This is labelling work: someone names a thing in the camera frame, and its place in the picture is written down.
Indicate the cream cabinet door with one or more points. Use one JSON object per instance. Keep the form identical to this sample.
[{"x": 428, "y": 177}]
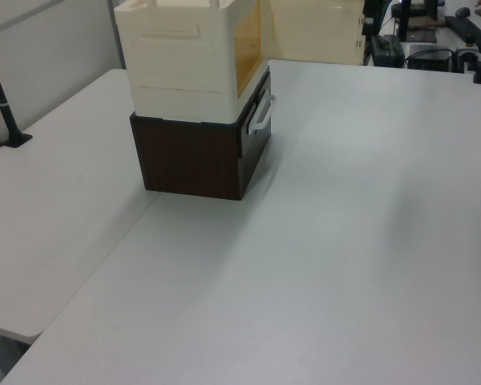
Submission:
[{"x": 312, "y": 32}]

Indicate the cream plastic cabinet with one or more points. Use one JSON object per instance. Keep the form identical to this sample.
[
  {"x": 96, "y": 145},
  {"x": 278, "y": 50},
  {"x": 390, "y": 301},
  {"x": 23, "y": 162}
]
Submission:
[{"x": 172, "y": 60}]

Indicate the dark brown drawer box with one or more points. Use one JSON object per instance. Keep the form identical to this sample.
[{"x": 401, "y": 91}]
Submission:
[{"x": 188, "y": 160}]

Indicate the green and black device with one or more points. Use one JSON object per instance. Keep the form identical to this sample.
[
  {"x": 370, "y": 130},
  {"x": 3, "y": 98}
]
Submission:
[{"x": 386, "y": 50}]

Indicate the black electronics box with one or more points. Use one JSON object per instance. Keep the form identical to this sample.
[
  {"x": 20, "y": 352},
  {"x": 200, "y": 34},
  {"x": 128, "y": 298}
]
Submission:
[{"x": 429, "y": 58}]

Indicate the black monitor stand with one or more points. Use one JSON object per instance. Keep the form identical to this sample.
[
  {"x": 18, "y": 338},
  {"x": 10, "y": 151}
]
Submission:
[{"x": 415, "y": 28}]

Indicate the black computer mouse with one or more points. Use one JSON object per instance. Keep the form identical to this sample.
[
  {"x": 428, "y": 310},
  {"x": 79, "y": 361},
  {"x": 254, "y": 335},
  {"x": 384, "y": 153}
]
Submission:
[{"x": 463, "y": 11}]

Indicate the black vertical post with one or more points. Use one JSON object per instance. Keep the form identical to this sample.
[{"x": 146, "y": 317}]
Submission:
[{"x": 370, "y": 24}]

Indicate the black camera stand pole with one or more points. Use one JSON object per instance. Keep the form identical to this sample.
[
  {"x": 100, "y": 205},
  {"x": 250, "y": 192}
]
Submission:
[{"x": 2, "y": 100}]

